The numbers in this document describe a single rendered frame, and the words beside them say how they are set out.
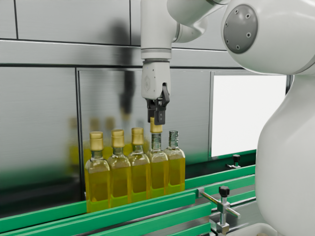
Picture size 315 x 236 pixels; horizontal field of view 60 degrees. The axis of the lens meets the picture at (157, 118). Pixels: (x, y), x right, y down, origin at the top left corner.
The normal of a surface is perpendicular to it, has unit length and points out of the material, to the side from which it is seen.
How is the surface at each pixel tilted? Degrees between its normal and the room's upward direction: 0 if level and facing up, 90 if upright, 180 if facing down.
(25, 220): 90
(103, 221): 90
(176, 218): 90
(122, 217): 90
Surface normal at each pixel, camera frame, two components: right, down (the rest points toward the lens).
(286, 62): 0.20, 0.83
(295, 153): -0.40, 0.04
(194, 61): 0.47, 0.14
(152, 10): -0.18, 0.15
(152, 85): -0.86, 0.07
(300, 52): 0.32, 0.68
